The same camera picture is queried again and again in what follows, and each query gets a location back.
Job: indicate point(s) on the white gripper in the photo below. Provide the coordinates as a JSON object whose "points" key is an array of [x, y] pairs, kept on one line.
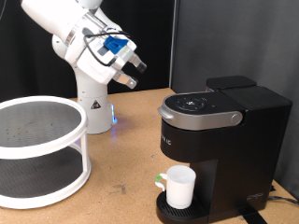
{"points": [[99, 65]]}

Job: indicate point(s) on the white mug with green tape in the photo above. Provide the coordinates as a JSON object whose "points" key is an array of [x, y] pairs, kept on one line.
{"points": [[180, 186]]}

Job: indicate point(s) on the black Keurig coffee machine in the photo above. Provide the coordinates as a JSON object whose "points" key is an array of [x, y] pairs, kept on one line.
{"points": [[236, 155]]}

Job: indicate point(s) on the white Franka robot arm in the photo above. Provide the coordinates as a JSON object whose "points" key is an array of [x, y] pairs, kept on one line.
{"points": [[62, 18]]}

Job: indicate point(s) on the black backdrop curtain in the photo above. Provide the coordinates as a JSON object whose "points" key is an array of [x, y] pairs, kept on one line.
{"points": [[146, 46]]}

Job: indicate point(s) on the grey partition panel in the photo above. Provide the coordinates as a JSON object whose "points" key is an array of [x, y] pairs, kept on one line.
{"points": [[233, 37]]}

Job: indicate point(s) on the white two-tier turntable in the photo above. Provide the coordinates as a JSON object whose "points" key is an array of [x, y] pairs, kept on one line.
{"points": [[40, 146]]}

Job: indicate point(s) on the black tape strip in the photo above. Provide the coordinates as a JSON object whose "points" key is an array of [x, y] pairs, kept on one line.
{"points": [[253, 217]]}

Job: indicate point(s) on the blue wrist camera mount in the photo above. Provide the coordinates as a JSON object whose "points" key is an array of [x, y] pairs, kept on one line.
{"points": [[114, 43]]}

